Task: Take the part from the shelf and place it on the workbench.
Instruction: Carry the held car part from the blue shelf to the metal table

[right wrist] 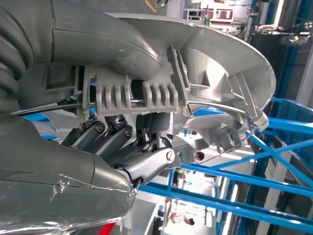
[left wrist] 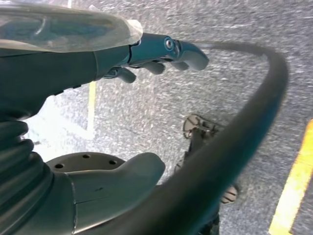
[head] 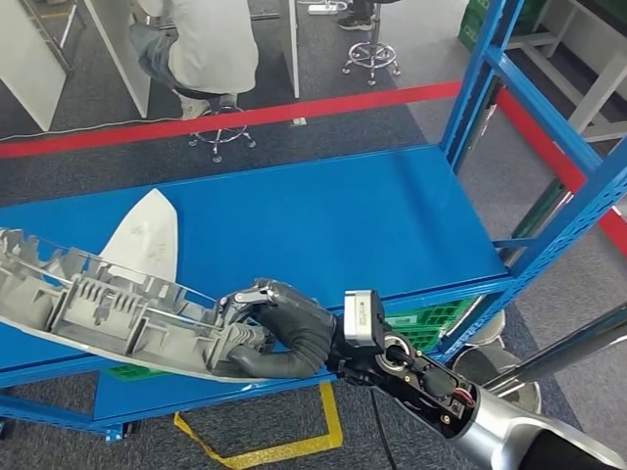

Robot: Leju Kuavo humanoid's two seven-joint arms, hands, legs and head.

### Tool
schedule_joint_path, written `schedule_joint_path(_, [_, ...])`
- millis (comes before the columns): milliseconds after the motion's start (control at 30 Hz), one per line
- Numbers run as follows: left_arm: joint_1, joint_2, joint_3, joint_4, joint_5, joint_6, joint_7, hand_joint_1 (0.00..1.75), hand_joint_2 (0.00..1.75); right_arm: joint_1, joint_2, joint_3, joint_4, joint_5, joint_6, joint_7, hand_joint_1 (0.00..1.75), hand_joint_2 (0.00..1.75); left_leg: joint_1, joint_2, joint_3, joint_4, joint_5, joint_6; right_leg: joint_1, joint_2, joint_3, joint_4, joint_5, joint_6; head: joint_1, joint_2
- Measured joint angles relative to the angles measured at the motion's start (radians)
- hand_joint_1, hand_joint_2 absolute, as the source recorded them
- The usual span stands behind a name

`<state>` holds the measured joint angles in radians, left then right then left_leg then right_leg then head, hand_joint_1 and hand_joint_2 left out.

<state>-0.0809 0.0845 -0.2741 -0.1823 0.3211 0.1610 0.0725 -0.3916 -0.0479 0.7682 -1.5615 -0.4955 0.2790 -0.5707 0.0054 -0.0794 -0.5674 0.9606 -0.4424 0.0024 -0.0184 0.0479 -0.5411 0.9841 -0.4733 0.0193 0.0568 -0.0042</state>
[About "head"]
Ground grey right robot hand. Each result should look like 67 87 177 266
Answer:
215 278 340 382

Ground silver plastic wheel hubcap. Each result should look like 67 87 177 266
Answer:
0 226 276 385

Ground blue metal shelf rack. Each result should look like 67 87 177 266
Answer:
0 0 627 446

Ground yellow floor tape square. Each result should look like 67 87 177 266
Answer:
174 381 344 470

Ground green plastic crate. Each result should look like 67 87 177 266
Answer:
383 297 480 354
103 364 173 383

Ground chrome base stool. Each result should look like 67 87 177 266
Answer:
187 90 258 165
341 0 401 87

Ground red floor tape strip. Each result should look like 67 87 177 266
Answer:
495 87 627 259
0 80 462 162

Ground white plastic mirror cover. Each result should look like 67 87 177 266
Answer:
97 188 179 287

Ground white desk panel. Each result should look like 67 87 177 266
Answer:
0 0 75 133
82 0 152 119
288 0 301 100

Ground person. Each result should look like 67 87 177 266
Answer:
128 0 260 122
336 0 374 32

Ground chrome pole stand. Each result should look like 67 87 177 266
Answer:
452 303 627 418

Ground green crate stack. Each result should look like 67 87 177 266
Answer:
458 0 547 52

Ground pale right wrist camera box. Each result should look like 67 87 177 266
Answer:
342 290 387 364

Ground thin black cable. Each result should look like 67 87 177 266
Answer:
369 388 399 470

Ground white table frame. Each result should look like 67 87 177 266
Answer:
505 0 627 144

